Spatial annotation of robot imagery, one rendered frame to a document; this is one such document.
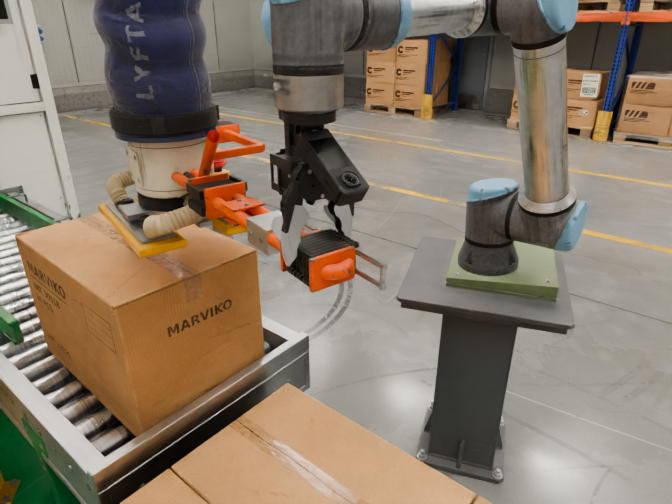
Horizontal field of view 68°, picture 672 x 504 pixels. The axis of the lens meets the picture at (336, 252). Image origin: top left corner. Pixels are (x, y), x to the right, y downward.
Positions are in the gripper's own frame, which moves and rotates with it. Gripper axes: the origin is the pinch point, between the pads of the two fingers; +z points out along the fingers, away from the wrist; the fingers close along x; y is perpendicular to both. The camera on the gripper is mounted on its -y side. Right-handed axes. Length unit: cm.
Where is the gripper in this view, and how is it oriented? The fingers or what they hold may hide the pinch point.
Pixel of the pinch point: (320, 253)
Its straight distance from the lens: 72.3
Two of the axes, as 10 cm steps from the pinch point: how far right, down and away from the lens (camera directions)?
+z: 0.0, 9.1, 4.2
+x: -8.1, 2.4, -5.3
